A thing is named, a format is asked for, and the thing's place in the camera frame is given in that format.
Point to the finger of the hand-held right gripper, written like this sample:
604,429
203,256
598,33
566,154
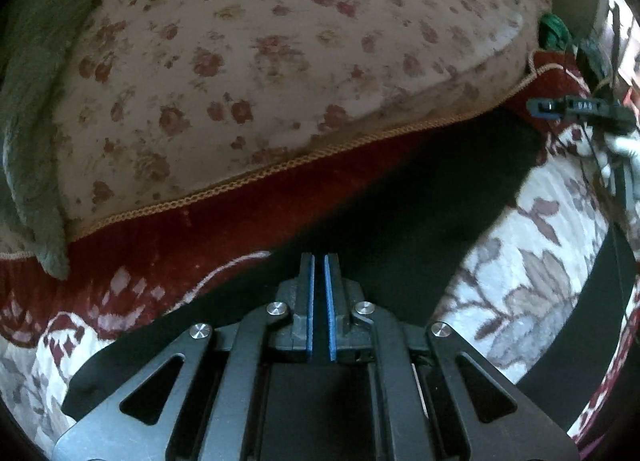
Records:
546,107

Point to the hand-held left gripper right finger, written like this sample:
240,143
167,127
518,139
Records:
329,311

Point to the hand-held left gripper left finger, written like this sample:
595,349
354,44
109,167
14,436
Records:
309,311

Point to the black pants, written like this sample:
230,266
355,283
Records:
415,201

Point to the person's right hand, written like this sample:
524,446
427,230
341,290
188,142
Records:
622,151

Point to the green cloth bundle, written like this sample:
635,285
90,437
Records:
552,31

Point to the red and white floral blanket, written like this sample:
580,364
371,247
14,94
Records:
530,291

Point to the floral beige pillow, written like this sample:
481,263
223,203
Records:
300,66

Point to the grey-green blanket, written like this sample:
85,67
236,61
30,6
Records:
35,91

